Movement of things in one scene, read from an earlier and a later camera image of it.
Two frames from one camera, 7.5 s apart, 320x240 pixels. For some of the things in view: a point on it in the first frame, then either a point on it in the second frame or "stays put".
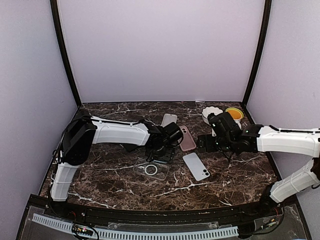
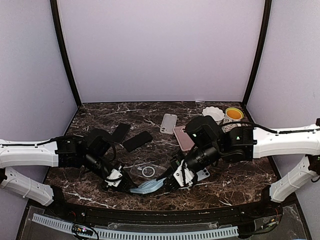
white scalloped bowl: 208,110 stays put
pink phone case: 187,143 stays put
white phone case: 168,119 stays put
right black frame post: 257,63 stays put
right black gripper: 201,143 → 175,163
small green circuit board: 82,229 stays put
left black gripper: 168,157 → 126,177
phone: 160,161 → 149,186
